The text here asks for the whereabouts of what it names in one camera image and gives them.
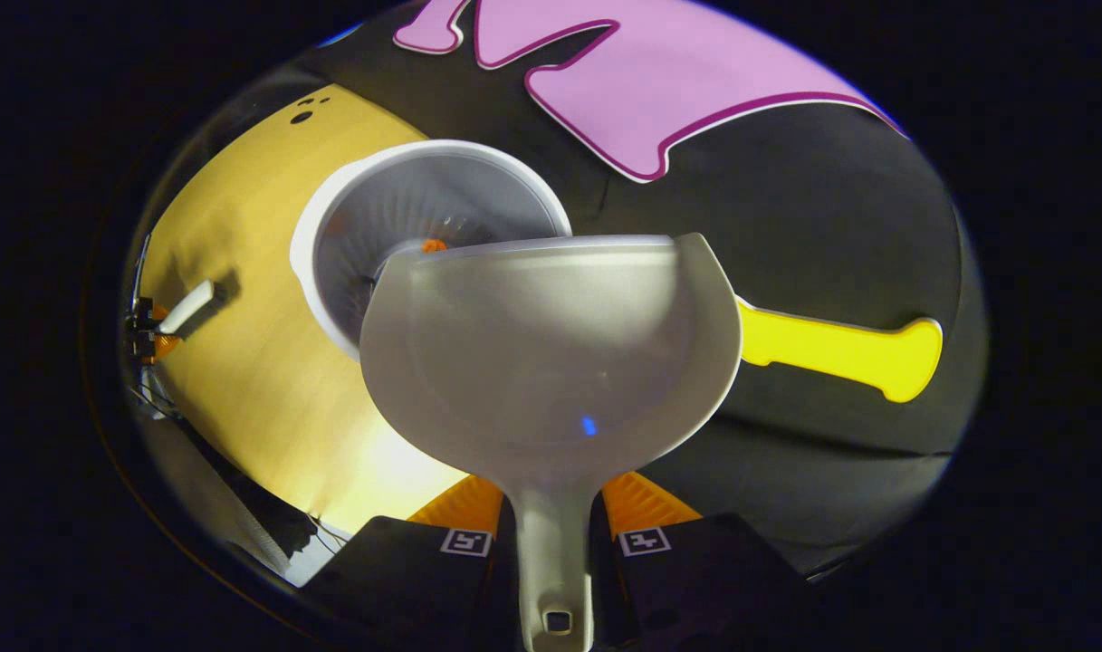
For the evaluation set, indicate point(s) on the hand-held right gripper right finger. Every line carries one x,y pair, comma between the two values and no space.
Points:
695,580

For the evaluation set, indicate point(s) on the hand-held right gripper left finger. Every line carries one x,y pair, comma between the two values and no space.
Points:
397,580

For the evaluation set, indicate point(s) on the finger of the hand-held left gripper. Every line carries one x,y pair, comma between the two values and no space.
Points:
165,347

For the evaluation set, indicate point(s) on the small white broom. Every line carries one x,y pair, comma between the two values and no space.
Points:
188,308

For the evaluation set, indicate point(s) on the white dustpan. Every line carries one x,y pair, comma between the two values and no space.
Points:
541,362

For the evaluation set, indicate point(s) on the white ribbed garbage bin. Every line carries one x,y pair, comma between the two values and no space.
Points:
397,208

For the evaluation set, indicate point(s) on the orange paper ball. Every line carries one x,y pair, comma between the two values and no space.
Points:
434,245

